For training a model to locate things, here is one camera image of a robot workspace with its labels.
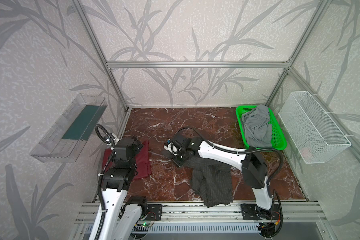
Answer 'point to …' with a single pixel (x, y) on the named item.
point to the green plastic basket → (278, 142)
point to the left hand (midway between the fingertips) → (130, 137)
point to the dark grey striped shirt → (212, 179)
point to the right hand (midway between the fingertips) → (173, 156)
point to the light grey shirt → (258, 127)
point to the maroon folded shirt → (142, 161)
